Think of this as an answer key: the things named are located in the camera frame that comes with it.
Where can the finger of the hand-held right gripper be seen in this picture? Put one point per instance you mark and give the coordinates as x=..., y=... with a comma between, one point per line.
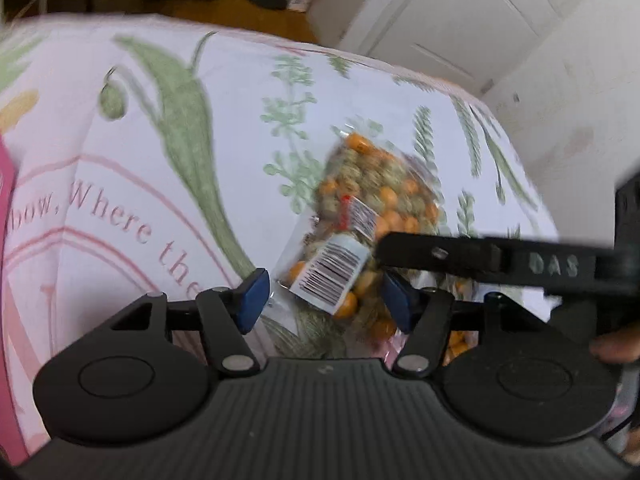
x=475, y=257

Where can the pink cardboard box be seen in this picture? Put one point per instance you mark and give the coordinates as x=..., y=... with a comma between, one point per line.
x=5, y=180

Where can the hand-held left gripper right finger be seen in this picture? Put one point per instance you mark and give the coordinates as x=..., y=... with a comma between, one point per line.
x=397, y=305

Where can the floral bed sheet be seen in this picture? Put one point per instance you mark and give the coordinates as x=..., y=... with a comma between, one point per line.
x=150, y=160

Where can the white panelled door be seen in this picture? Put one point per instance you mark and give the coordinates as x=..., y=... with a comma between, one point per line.
x=450, y=10

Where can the person's right hand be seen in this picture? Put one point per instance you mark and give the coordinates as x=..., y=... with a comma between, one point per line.
x=620, y=347

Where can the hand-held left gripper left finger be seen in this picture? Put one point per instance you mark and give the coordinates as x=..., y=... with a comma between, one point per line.
x=253, y=301

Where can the clear bag of coated peanuts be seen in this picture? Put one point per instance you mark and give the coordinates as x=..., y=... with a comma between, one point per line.
x=390, y=195

